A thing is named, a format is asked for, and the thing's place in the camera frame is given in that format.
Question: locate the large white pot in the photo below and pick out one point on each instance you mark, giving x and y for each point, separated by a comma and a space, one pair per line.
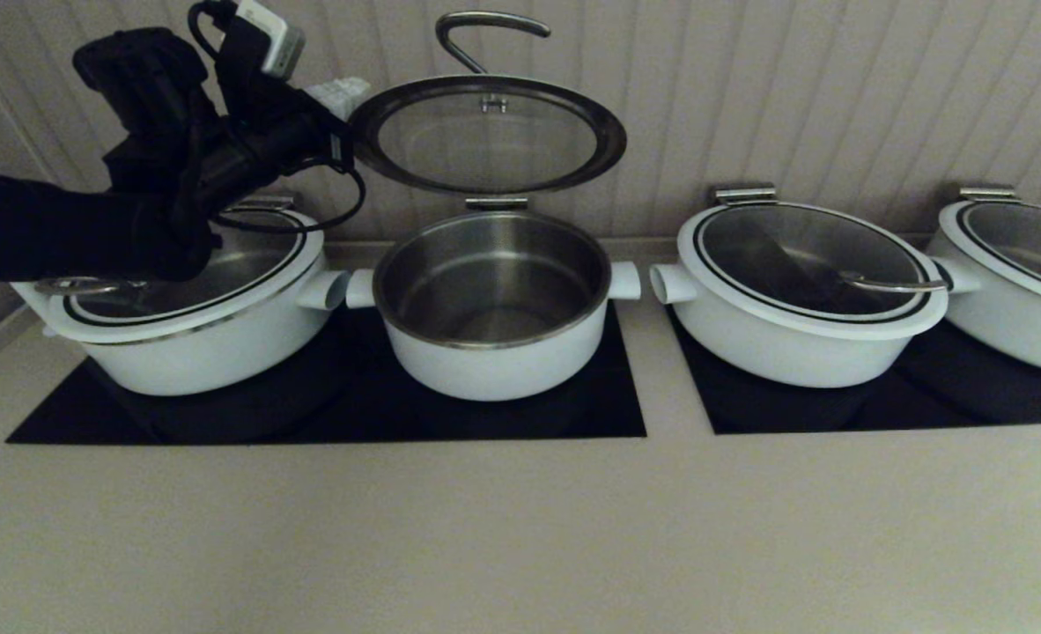
776, 357
203, 365
1014, 339

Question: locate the small white-rimmed glass lid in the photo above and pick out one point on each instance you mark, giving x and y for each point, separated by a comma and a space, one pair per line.
485, 141

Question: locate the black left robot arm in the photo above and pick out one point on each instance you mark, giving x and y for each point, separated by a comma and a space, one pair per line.
45, 229

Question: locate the large white-rimmed glass lid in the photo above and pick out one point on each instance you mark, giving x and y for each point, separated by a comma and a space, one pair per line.
793, 255
247, 273

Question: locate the white pot far right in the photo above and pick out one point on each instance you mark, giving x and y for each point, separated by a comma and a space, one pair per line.
1040, 238

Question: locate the small white pot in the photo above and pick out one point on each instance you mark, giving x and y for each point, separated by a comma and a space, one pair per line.
503, 370

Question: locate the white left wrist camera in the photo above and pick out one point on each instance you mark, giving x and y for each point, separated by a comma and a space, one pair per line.
272, 40

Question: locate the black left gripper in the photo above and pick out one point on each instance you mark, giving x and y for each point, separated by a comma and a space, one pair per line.
283, 150

